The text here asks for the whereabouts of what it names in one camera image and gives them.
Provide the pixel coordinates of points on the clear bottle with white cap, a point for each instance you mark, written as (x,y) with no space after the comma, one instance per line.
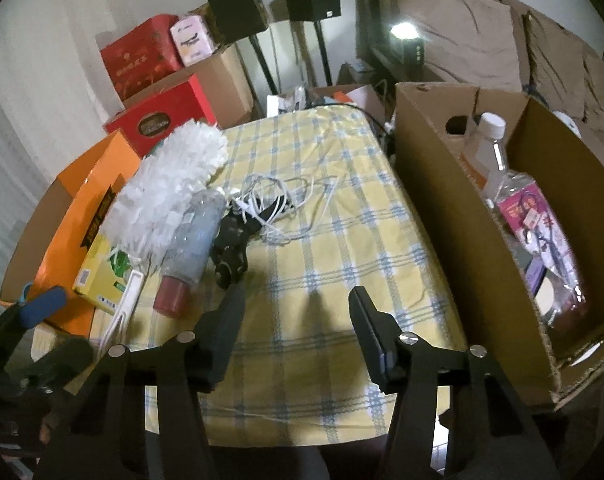
(494,145)

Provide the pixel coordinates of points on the pink and white small box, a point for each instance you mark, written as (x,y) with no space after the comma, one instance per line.
(194,40)

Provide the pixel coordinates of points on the red collection gift box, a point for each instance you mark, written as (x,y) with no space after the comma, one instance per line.
(166,110)

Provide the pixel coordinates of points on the brown sofa cushion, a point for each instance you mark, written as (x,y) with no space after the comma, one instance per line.
(457,30)
(562,75)

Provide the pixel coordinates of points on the brown cardboard box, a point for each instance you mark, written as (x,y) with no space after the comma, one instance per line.
(447,220)

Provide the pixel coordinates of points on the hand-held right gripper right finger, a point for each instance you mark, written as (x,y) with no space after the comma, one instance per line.
(382,360)

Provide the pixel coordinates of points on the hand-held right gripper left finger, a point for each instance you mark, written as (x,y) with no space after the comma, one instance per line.
(226,330)

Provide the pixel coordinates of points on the lit lamp device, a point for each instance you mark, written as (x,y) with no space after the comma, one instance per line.
(407,42)

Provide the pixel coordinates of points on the yellow checked tablecloth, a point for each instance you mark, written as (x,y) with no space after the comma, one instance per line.
(332,220)

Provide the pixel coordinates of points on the pink packet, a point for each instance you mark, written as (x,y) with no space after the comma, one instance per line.
(532,220)

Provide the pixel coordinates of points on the orange cardboard box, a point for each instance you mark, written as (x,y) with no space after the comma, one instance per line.
(76,195)

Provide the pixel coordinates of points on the large brown cardboard carton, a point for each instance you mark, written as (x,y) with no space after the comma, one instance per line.
(226,80)

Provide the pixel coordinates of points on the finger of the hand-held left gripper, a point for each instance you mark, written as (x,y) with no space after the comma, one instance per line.
(64,362)
(46,305)

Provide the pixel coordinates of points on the black speaker stand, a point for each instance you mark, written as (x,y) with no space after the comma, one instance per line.
(264,67)
(323,55)

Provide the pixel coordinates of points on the white fluffy duster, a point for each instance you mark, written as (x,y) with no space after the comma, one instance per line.
(171,180)

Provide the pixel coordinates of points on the brown sofa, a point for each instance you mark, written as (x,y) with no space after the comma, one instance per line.
(597,150)

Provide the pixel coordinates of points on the white round object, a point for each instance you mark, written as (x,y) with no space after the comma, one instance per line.
(568,121)

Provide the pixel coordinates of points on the clear bottle with red cap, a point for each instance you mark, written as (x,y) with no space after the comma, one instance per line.
(194,240)

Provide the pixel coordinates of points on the green and yellow carton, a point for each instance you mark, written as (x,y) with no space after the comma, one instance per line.
(99,272)

